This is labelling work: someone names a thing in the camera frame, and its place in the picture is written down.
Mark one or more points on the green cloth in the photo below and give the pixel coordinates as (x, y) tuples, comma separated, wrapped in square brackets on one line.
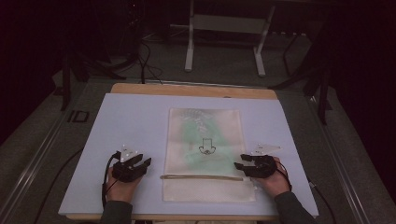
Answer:
[(199, 137)]

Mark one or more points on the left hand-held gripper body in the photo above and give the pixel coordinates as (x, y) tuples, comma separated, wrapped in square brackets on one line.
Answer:
[(127, 172)]

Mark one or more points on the black stand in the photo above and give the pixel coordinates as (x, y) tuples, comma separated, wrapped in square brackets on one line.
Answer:
[(66, 87), (323, 93)]

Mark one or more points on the person's right hand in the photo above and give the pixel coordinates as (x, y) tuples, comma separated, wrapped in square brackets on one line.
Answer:
[(275, 185)]

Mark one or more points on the person's left hand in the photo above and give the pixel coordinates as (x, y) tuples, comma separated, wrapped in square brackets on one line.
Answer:
[(121, 191)]

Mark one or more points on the pale table mat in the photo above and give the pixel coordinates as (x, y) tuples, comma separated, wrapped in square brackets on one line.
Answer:
[(137, 124)]

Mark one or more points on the white metal stand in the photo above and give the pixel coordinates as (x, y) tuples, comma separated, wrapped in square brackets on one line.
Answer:
[(229, 24)]

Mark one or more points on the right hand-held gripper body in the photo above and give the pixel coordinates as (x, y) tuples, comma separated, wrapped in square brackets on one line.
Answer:
[(263, 166)]

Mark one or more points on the metal floor rail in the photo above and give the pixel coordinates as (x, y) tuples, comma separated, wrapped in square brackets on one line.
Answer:
[(31, 169), (339, 161)]

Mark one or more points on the translucent zipper bag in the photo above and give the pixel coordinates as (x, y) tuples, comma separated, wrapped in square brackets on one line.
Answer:
[(205, 189)]

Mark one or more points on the wooden table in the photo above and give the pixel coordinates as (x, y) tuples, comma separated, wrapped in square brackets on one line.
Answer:
[(186, 90)]

